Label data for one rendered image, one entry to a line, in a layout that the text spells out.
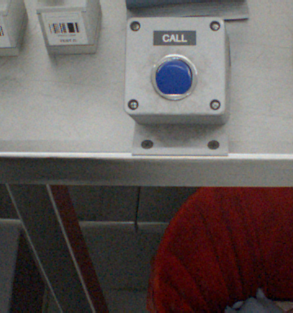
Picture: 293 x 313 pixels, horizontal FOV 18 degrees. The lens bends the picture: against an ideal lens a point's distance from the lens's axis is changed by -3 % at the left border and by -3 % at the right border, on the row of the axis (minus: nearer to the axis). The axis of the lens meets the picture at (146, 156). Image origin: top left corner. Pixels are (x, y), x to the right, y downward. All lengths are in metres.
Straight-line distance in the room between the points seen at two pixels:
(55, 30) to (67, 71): 0.04
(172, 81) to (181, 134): 0.06
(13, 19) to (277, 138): 0.23
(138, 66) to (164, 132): 0.06
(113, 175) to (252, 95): 0.12
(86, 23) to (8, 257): 0.23
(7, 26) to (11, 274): 0.25
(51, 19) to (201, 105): 0.16
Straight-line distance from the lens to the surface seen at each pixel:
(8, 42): 0.76
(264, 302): 1.35
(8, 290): 0.56
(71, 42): 0.75
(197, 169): 0.69
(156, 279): 1.12
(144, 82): 0.65
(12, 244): 0.57
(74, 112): 0.72
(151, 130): 0.70
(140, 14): 0.77
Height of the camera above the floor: 1.43
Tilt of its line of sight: 54 degrees down
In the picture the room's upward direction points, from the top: 11 degrees counter-clockwise
